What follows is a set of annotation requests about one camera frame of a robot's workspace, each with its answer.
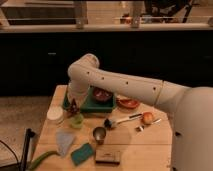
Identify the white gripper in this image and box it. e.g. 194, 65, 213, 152
67, 83, 88, 107

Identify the dark red grape bunch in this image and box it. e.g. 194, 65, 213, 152
68, 99, 79, 116

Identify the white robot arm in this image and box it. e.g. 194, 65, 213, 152
68, 54, 213, 171

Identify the light green paper cup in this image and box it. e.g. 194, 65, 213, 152
70, 114, 84, 129

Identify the small metal cup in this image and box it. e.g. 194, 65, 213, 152
93, 127, 106, 145

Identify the green plastic tray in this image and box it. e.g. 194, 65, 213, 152
62, 85, 117, 113

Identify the dark red bowl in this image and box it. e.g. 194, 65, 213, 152
92, 87, 113, 102

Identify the white lidded container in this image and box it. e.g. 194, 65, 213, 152
47, 106, 64, 124

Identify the black and white brush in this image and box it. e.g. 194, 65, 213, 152
104, 113, 142, 129

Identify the light blue cloth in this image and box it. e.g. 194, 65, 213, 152
56, 130, 75, 157

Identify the orange plate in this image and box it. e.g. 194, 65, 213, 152
117, 99, 140, 109

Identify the teal green sponge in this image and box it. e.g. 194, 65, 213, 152
71, 143, 94, 166

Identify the black stand pole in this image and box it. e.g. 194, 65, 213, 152
20, 128, 35, 171

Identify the small metal clip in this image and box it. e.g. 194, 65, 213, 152
135, 126, 144, 132

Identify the brown cardboard box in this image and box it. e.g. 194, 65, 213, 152
95, 150, 121, 165

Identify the red yellow apple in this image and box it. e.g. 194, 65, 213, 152
141, 112, 154, 125

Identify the green cucumber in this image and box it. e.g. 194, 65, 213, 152
28, 151, 59, 171

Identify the black cable left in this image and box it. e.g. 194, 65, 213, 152
0, 139, 22, 171

